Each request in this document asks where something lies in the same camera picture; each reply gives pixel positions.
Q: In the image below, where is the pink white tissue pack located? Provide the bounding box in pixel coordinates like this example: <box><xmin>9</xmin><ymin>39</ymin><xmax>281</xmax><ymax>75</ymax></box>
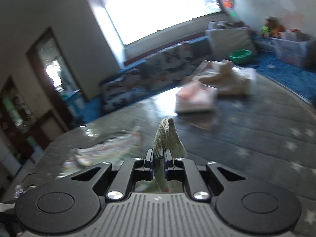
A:
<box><xmin>175</xmin><ymin>81</ymin><xmax>218</xmax><ymax>114</ymax></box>

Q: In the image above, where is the beige cloth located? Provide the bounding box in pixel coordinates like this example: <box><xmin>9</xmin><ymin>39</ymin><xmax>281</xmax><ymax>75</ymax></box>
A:
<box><xmin>193</xmin><ymin>59</ymin><xmax>257</xmax><ymax>97</ymax></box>

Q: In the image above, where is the green plastic basin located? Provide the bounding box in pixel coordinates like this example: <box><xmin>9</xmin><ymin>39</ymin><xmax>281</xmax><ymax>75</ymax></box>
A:
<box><xmin>228</xmin><ymin>49</ymin><xmax>253</xmax><ymax>65</ymax></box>

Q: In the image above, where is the colourful pinwheel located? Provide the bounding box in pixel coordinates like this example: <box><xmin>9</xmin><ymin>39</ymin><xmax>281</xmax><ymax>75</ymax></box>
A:
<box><xmin>220</xmin><ymin>0</ymin><xmax>238</xmax><ymax>18</ymax></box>

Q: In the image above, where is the grey pillow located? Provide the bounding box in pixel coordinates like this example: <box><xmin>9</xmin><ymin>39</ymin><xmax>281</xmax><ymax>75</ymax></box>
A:
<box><xmin>205</xmin><ymin>27</ymin><xmax>258</xmax><ymax>60</ymax></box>

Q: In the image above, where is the blue white cabinet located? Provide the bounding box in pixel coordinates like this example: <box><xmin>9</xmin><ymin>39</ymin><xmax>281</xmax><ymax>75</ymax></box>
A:
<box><xmin>63</xmin><ymin>91</ymin><xmax>87</xmax><ymax>122</ymax></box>

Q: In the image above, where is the clear plastic storage box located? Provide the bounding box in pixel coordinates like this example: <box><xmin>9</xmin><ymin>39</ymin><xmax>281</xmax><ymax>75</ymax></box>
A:
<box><xmin>271</xmin><ymin>32</ymin><xmax>314</xmax><ymax>68</ymax></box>

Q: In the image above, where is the large butterfly print cushion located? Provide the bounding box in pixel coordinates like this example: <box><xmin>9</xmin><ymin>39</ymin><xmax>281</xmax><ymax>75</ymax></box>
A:
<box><xmin>142</xmin><ymin>42</ymin><xmax>197</xmax><ymax>86</ymax></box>

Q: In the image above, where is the window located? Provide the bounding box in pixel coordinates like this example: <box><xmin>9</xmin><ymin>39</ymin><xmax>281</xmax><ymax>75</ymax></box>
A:
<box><xmin>81</xmin><ymin>0</ymin><xmax>224</xmax><ymax>46</ymax></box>

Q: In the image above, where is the teddy bear in yellow vest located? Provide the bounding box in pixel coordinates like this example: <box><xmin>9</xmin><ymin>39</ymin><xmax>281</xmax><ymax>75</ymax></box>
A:
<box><xmin>261</xmin><ymin>17</ymin><xmax>284</xmax><ymax>39</ymax></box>

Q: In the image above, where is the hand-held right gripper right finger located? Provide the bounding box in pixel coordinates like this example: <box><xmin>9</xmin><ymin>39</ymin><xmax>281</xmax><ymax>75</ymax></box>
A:
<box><xmin>164</xmin><ymin>149</ymin><xmax>247</xmax><ymax>201</ymax></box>

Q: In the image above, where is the small butterfly print cushion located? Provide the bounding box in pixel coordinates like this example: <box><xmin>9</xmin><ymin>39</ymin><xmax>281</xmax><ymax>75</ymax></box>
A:
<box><xmin>101</xmin><ymin>73</ymin><xmax>150</xmax><ymax>115</ymax></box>

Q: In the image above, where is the brown door frame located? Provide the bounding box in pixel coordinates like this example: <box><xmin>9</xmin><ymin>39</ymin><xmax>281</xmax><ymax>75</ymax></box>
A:
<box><xmin>25</xmin><ymin>27</ymin><xmax>83</xmax><ymax>125</ymax></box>

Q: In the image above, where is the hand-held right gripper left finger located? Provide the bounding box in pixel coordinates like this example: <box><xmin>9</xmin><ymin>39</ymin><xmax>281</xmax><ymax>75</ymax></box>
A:
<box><xmin>70</xmin><ymin>149</ymin><xmax>155</xmax><ymax>201</ymax></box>

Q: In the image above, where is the blue sofa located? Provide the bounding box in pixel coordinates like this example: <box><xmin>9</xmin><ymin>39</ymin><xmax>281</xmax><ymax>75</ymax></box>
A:
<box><xmin>63</xmin><ymin>36</ymin><xmax>316</xmax><ymax>124</ymax></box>

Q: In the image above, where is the white black plush toy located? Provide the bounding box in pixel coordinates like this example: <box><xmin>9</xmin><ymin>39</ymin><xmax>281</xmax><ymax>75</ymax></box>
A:
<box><xmin>209</xmin><ymin>21</ymin><xmax>245</xmax><ymax>30</ymax></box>

